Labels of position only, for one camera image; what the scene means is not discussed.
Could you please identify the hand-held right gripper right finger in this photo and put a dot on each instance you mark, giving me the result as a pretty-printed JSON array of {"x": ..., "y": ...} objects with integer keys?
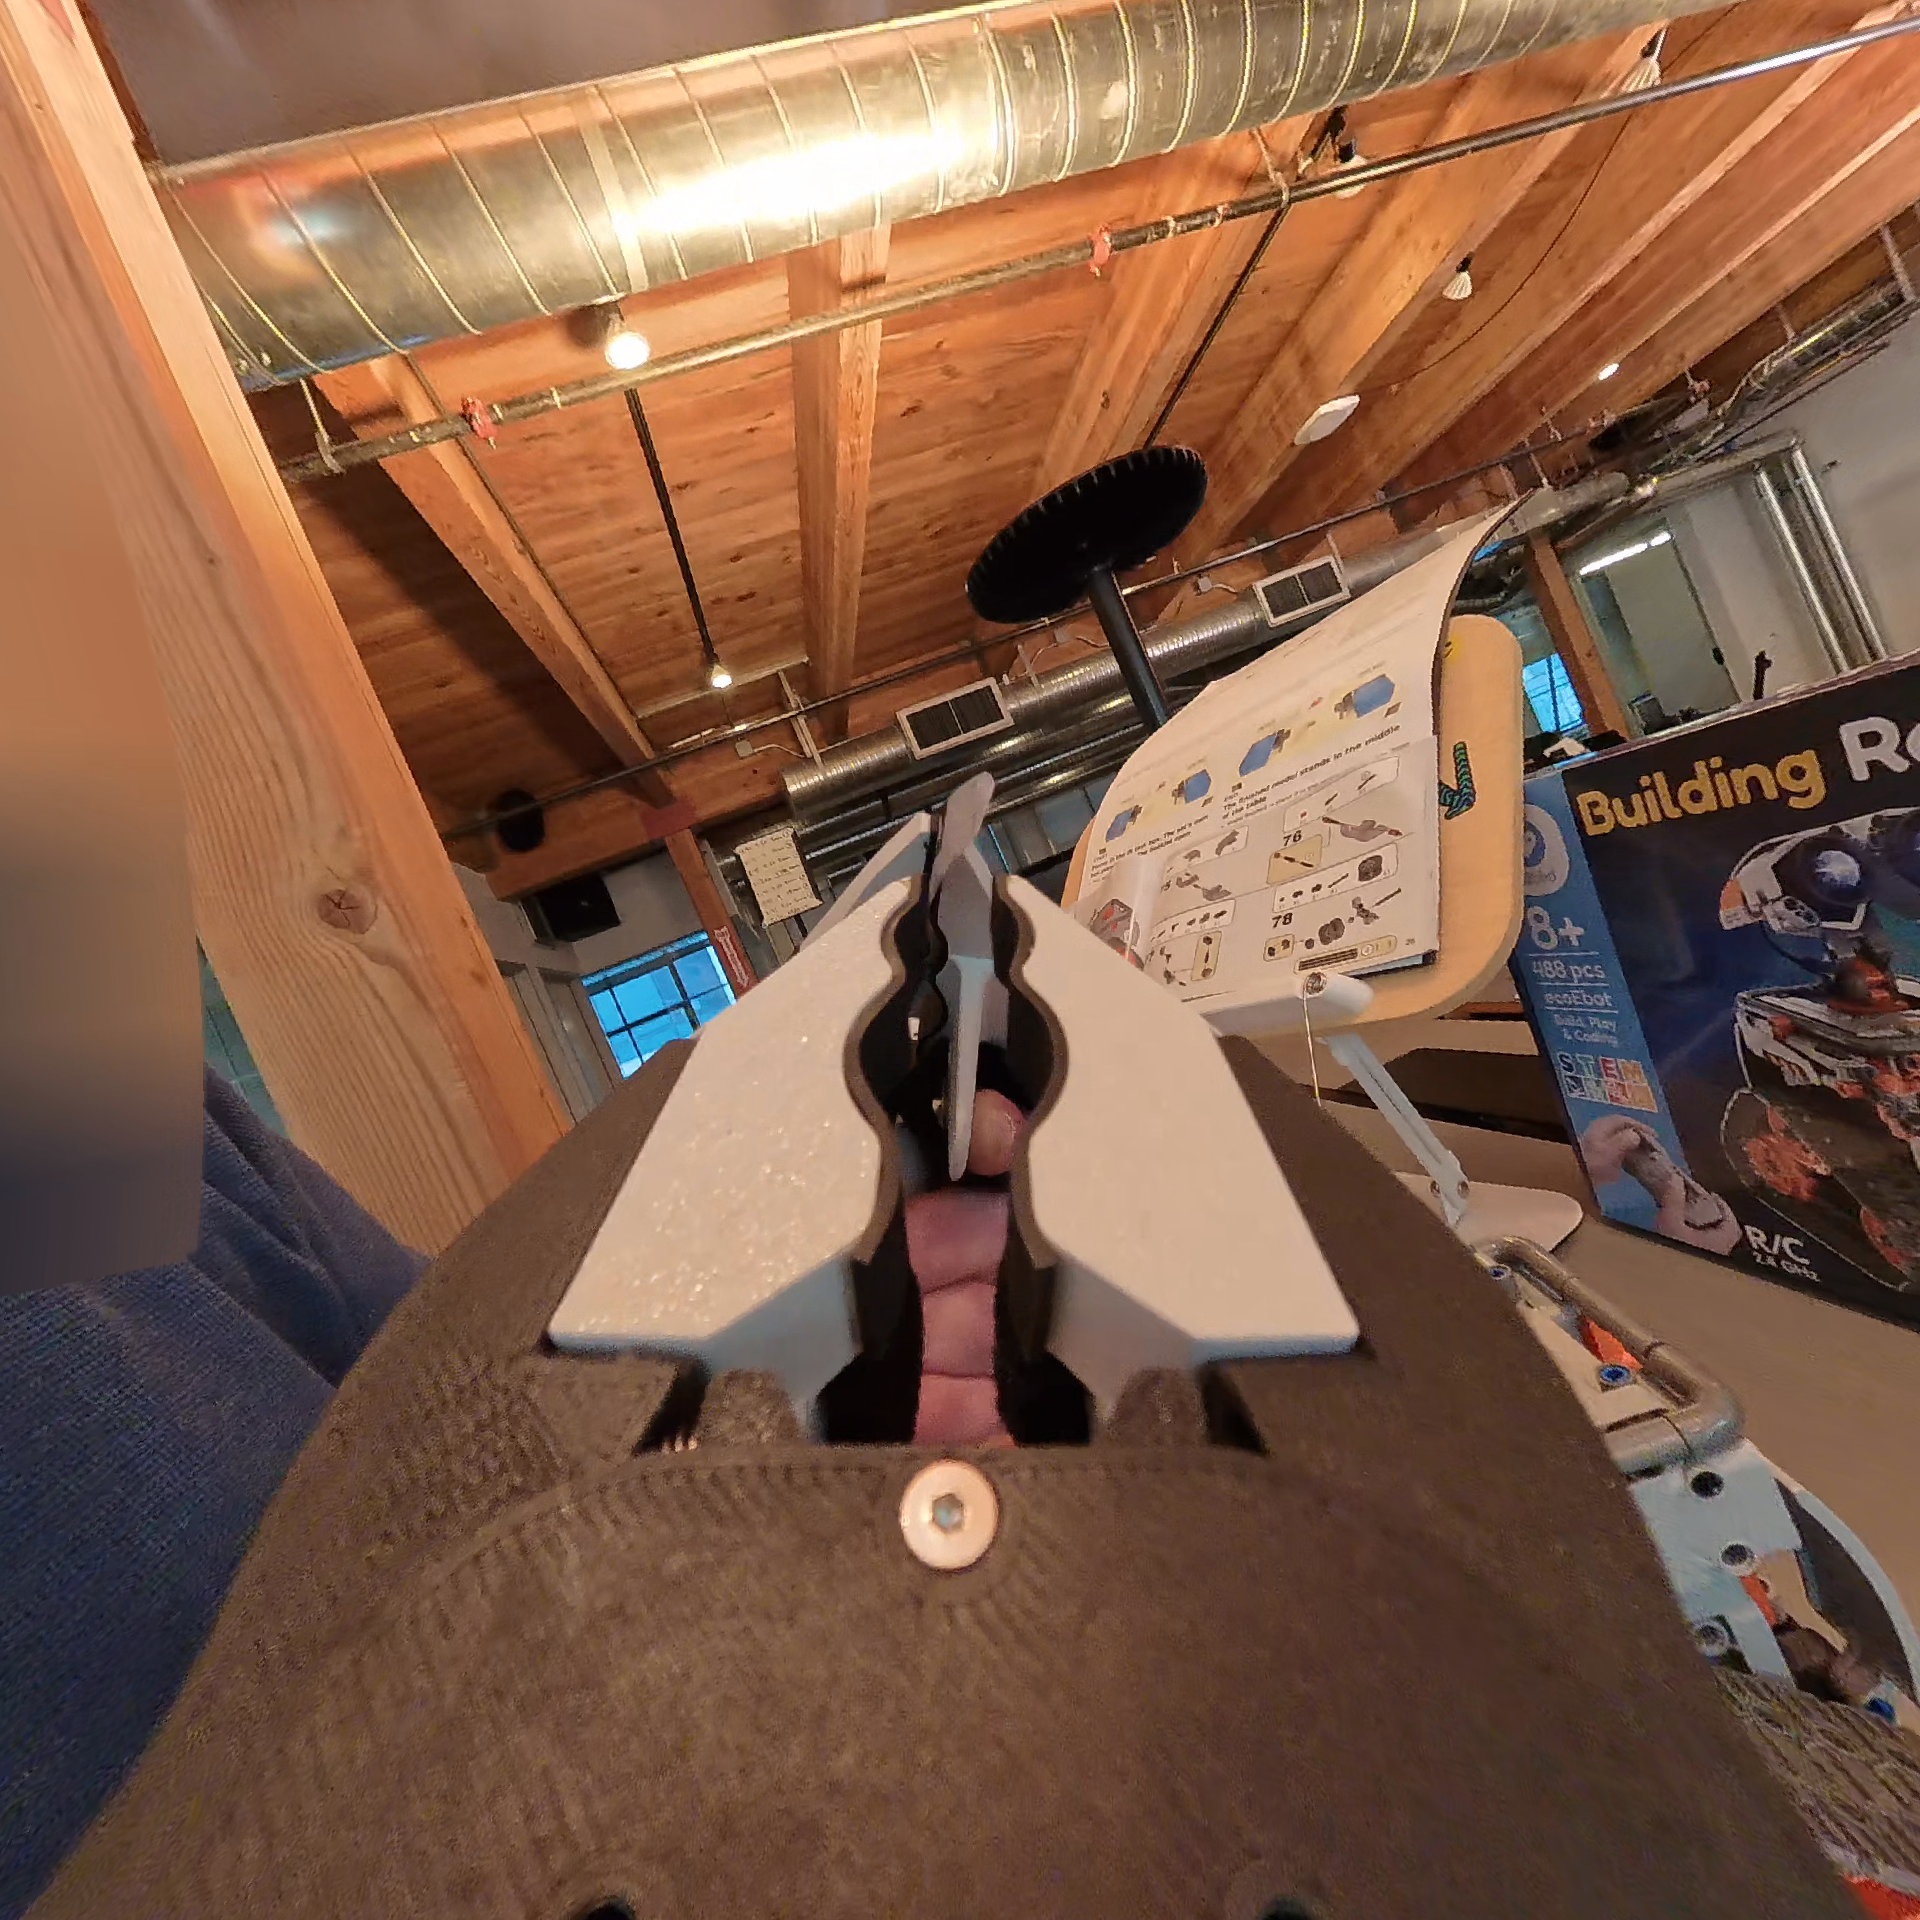
[{"x": 1185, "y": 1201}]

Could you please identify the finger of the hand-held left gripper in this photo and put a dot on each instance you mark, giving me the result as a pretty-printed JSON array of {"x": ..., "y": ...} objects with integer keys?
[
  {"x": 969, "y": 914},
  {"x": 871, "y": 862}
]

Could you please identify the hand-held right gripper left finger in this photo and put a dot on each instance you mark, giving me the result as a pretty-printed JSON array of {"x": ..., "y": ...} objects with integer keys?
[{"x": 721, "y": 1201}]

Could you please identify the grey orange tracked toy robot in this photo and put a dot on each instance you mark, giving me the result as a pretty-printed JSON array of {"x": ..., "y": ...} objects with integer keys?
[{"x": 1695, "y": 1455}]

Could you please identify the person's left hand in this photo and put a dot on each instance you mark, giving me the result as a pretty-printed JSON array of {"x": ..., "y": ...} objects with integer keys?
[{"x": 961, "y": 1291}]

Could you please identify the white posted sheet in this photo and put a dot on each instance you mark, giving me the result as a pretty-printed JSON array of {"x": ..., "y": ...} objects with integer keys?
[{"x": 776, "y": 873}]

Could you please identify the glass window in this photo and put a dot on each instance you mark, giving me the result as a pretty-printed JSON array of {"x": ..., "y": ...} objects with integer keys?
[{"x": 652, "y": 1004}]

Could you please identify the booklet holder clip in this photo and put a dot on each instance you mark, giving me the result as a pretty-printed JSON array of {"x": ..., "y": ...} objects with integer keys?
[{"x": 1334, "y": 992}]

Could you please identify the white stand base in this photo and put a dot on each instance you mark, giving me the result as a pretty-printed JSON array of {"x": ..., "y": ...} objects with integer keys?
[{"x": 1501, "y": 1215}]

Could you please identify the instruction booklet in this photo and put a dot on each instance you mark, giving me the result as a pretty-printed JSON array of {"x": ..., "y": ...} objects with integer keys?
[{"x": 1291, "y": 810}]

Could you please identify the black ceiling speaker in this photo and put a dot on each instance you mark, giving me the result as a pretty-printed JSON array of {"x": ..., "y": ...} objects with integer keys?
[{"x": 518, "y": 822}]

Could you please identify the black pendant lamp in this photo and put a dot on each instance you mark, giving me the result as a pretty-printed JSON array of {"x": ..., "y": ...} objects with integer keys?
[{"x": 1088, "y": 532}]

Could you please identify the wooden booklet stand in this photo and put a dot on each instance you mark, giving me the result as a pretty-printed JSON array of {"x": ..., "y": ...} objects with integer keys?
[{"x": 1479, "y": 841}]

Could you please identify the blue robot kit box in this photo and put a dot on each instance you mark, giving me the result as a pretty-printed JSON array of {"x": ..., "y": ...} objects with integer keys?
[{"x": 1724, "y": 974}]

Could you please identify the silver duct with vents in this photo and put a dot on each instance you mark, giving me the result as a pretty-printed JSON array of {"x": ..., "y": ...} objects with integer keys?
[{"x": 930, "y": 750}]

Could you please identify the black wall box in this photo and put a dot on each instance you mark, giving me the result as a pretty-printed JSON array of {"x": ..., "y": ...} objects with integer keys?
[{"x": 570, "y": 908}]

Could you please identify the black metal post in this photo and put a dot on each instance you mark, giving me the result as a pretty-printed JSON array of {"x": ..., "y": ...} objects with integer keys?
[{"x": 1128, "y": 644}]

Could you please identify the silver ventilation duct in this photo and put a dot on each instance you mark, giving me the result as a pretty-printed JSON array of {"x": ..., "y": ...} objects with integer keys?
[{"x": 750, "y": 165}]

